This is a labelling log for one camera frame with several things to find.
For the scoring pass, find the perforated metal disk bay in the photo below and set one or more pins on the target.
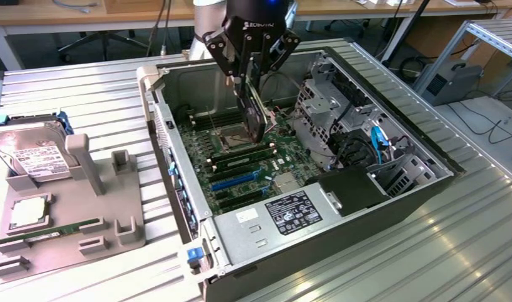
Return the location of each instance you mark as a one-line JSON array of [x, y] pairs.
[[400, 179]]

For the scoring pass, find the black office chair base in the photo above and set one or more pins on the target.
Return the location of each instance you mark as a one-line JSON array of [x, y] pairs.
[[106, 35]]

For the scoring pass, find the green RAM stick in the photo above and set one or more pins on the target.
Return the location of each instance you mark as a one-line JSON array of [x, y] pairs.
[[42, 234]]

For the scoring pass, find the hard disk with blue rails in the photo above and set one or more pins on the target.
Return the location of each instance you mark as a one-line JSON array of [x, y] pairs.
[[33, 154]]

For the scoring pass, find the green motherboard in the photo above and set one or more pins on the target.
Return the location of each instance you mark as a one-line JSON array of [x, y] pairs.
[[287, 148]]

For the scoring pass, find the black plastic air shroud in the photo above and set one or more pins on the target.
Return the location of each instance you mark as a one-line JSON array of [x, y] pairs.
[[348, 188]]

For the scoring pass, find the metal socket cover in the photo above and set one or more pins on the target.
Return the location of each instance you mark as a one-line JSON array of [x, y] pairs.
[[275, 118]]

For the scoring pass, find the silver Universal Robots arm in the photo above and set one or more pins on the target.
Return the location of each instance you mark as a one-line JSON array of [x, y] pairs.
[[205, 19]]

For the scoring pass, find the silver CPU chip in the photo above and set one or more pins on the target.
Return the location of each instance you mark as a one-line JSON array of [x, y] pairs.
[[29, 212]]

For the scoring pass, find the silver chipset heatsink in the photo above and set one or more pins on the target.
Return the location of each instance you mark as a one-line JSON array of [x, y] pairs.
[[287, 182]]

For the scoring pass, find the graphics card with metal bracket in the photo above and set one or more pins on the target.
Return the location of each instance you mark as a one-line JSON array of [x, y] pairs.
[[253, 116]]

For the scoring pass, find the thin metal locking lever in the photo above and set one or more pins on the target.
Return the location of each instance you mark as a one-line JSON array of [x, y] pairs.
[[212, 119]]

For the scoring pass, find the black slanted pole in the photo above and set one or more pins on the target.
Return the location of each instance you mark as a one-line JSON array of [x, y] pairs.
[[408, 26]]

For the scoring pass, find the black RAM slot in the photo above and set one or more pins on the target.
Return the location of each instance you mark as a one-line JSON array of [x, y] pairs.
[[237, 152], [201, 117], [238, 156], [202, 126]]

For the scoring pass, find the aluminium profile frame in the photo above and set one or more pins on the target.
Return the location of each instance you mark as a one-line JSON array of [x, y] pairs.
[[491, 34]]

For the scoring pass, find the grey printed parts rack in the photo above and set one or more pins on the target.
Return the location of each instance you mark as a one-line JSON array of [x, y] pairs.
[[71, 214]]

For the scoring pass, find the RAM stick with white label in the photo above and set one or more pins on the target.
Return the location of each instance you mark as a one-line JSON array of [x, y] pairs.
[[242, 162]]

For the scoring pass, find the silver metal disk bay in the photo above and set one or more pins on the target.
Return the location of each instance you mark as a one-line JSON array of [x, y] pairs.
[[323, 104]]

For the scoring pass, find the long black expansion slot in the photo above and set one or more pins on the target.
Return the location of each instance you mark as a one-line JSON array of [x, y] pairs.
[[233, 174], [241, 204], [238, 195]]

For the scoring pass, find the CPU socket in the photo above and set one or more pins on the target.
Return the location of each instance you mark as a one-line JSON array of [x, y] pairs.
[[230, 140]]

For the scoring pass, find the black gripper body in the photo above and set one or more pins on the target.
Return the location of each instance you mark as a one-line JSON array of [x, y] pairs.
[[256, 15]]

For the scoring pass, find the blue case latch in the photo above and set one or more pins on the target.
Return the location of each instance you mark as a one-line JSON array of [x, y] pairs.
[[194, 255]]

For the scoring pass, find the silver power supply unit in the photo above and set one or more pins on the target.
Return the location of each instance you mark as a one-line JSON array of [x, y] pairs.
[[238, 239]]

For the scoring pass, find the wooden desk with white frame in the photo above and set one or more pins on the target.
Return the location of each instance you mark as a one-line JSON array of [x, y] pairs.
[[344, 11], [37, 15]]

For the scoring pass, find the open black PC case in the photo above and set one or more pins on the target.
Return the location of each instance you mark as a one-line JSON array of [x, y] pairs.
[[323, 251]]

